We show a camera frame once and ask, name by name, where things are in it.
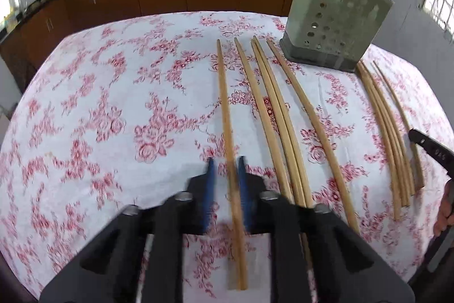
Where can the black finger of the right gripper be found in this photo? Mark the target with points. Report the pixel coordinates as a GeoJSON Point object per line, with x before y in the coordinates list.
{"type": "Point", "coordinates": [434, 149]}

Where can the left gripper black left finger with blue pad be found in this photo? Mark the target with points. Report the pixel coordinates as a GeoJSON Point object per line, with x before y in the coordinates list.
{"type": "Point", "coordinates": [185, 213]}

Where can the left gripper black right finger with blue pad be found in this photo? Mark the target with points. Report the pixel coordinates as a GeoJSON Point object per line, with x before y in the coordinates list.
{"type": "Point", "coordinates": [268, 212]}

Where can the person's hand at right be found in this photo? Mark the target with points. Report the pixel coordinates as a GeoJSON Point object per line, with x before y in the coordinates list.
{"type": "Point", "coordinates": [445, 218]}

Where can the wooden chopstick group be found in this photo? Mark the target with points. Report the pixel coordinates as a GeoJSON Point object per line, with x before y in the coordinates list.
{"type": "Point", "coordinates": [400, 184]}
{"type": "Point", "coordinates": [380, 118]}
{"type": "Point", "coordinates": [396, 139]}

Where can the wooden chopstick right group inner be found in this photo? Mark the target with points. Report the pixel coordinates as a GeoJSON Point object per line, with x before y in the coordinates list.
{"type": "Point", "coordinates": [380, 118]}

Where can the white red floral tablecloth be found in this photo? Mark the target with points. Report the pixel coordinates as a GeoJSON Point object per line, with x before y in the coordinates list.
{"type": "Point", "coordinates": [126, 112]}

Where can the grey perforated utensil holder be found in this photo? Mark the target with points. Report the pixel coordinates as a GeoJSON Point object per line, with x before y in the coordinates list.
{"type": "Point", "coordinates": [332, 33]}

